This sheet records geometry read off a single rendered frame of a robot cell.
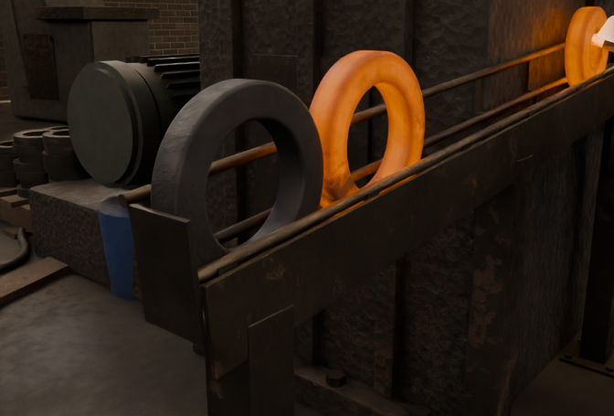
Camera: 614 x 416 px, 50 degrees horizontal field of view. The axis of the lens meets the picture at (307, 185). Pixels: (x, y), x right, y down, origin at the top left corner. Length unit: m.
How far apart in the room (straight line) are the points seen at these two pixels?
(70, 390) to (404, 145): 1.07
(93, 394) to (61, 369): 0.15
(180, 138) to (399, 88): 0.30
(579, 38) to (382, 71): 0.67
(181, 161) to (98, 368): 1.21
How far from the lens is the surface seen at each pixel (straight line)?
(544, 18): 1.32
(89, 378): 1.65
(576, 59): 1.32
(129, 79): 1.96
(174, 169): 0.52
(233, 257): 0.55
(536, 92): 1.23
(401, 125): 0.77
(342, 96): 0.65
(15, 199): 2.70
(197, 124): 0.52
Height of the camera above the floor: 0.80
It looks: 14 degrees down
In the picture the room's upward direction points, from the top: straight up
